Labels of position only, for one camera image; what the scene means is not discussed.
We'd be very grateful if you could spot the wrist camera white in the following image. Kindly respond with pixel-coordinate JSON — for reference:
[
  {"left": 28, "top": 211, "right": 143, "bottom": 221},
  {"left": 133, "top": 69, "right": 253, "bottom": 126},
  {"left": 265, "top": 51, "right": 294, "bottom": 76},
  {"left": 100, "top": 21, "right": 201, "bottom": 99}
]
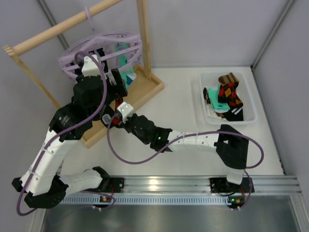
[
  {"left": 117, "top": 101, "right": 135, "bottom": 123},
  {"left": 82, "top": 56, "right": 100, "bottom": 76}
]

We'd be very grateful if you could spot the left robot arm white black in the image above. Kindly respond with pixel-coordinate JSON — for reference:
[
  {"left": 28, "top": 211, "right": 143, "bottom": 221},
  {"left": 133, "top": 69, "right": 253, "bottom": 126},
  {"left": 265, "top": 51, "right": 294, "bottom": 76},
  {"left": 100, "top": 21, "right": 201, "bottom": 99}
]
[{"left": 12, "top": 69, "right": 127, "bottom": 209}]

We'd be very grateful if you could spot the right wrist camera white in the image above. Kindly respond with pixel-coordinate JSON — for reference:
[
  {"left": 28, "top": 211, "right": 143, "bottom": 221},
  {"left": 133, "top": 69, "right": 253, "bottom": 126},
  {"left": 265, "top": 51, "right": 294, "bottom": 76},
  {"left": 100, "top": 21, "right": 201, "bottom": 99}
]
[{"left": 117, "top": 101, "right": 135, "bottom": 123}]

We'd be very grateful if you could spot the wooden hanging rack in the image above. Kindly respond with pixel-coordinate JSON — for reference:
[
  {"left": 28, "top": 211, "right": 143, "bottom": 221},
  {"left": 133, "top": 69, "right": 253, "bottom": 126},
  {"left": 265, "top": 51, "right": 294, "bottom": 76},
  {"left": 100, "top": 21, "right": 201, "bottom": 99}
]
[{"left": 3, "top": 0, "right": 166, "bottom": 149}]

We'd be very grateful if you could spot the white plastic basket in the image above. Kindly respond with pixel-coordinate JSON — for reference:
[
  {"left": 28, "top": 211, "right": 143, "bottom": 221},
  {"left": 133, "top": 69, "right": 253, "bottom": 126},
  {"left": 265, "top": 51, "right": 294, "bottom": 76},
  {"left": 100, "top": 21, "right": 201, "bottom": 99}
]
[{"left": 191, "top": 71, "right": 257, "bottom": 126}]

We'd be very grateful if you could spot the brown striped sock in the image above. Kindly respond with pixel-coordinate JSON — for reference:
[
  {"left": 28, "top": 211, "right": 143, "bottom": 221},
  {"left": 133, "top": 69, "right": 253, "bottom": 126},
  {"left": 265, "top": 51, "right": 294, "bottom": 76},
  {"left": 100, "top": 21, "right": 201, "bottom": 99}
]
[{"left": 218, "top": 72, "right": 239, "bottom": 85}]

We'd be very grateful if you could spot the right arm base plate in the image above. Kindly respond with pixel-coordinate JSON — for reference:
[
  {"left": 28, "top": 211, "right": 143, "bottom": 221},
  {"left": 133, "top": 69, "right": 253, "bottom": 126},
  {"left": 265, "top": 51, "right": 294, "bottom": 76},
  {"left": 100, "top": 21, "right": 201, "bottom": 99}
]
[{"left": 210, "top": 177, "right": 255, "bottom": 193}]

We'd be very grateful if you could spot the white slotted cable duct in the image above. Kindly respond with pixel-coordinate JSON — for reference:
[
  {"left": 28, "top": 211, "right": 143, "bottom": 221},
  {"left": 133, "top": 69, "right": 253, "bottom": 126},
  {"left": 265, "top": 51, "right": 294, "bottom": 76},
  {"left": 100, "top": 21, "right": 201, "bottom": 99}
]
[{"left": 60, "top": 194, "right": 242, "bottom": 205}]

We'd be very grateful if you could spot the aluminium mounting rail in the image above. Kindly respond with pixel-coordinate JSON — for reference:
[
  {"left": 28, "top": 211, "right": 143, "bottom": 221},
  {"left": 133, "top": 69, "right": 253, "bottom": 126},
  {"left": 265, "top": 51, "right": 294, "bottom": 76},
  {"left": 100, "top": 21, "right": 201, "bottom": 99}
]
[{"left": 114, "top": 175, "right": 302, "bottom": 195}]

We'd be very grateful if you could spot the black sport sock hanging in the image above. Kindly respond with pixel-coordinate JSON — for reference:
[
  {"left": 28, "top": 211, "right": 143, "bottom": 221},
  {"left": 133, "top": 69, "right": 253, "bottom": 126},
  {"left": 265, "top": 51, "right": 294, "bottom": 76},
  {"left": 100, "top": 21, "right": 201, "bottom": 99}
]
[{"left": 100, "top": 105, "right": 115, "bottom": 128}]

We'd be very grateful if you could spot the purple round clip hanger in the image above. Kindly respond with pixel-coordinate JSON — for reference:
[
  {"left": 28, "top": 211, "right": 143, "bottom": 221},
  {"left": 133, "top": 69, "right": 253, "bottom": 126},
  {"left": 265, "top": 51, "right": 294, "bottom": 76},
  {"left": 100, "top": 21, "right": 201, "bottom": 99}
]
[{"left": 58, "top": 7, "right": 142, "bottom": 87}]

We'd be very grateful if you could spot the mint green sock hanging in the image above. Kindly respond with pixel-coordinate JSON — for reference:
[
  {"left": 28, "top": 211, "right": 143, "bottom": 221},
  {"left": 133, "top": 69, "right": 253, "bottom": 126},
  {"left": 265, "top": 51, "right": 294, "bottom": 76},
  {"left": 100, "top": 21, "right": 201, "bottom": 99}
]
[{"left": 115, "top": 43, "right": 136, "bottom": 88}]

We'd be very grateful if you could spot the black white striped sock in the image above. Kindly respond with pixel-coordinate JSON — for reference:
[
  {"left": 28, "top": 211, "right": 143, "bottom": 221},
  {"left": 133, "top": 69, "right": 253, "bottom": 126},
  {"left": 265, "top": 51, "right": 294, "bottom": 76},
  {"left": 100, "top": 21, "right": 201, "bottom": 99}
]
[{"left": 223, "top": 107, "right": 244, "bottom": 121}]

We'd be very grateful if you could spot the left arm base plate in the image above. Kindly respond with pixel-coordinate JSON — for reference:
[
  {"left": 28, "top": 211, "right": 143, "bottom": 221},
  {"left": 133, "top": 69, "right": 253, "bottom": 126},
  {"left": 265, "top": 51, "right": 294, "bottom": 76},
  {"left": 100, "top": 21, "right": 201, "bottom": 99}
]
[{"left": 105, "top": 177, "right": 125, "bottom": 193}]

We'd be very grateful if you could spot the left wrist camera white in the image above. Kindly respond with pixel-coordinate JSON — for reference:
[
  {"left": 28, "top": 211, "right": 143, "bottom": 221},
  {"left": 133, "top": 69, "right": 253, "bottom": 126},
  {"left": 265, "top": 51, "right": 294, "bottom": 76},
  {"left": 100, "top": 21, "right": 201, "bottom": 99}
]
[{"left": 82, "top": 56, "right": 100, "bottom": 76}]

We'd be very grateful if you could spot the mint green sock in basket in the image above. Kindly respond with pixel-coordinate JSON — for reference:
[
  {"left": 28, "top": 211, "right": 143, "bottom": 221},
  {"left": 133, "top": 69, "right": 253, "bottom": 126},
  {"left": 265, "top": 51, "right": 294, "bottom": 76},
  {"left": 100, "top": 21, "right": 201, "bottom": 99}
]
[{"left": 206, "top": 86, "right": 230, "bottom": 113}]

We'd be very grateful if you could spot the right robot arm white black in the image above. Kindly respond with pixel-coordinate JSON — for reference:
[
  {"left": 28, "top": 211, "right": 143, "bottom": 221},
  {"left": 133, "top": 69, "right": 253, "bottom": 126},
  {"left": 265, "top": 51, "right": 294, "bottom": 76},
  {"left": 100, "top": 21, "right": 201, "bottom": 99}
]
[{"left": 122, "top": 114, "right": 249, "bottom": 185}]

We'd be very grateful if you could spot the red orange argyle sock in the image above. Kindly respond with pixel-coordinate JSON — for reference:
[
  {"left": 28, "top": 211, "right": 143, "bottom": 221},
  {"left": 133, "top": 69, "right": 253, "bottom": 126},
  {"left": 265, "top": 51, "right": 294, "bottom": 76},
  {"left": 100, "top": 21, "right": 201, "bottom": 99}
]
[
  {"left": 218, "top": 82, "right": 243, "bottom": 108},
  {"left": 112, "top": 97, "right": 124, "bottom": 128}
]

